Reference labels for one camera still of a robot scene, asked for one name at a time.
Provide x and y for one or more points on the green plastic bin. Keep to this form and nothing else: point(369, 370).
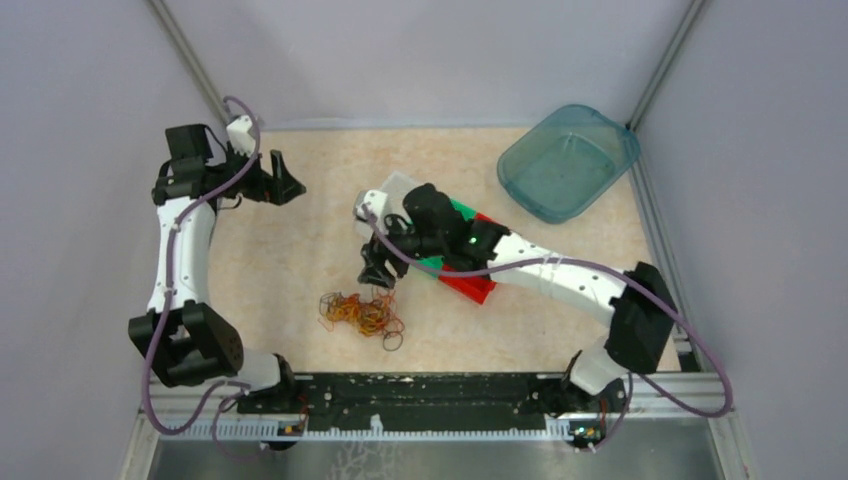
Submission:
point(442, 230)

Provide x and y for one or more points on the white plastic bin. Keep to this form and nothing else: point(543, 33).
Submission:
point(397, 185)

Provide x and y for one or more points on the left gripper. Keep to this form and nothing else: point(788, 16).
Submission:
point(279, 189)

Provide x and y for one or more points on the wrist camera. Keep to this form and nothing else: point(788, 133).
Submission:
point(243, 136)
point(372, 204)

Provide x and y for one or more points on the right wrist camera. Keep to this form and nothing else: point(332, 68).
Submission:
point(372, 204)

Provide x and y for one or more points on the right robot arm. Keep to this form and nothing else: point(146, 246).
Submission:
point(634, 304)

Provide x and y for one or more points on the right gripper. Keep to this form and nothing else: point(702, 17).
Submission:
point(374, 271)

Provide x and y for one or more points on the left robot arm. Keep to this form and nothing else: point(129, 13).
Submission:
point(190, 342)

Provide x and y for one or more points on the red plastic bin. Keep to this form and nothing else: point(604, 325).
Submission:
point(474, 281)

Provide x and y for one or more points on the teal transparent tub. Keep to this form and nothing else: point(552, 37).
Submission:
point(561, 166)

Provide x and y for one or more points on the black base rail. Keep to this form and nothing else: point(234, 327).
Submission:
point(433, 402)

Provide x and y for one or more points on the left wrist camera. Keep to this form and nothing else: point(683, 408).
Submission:
point(243, 136)

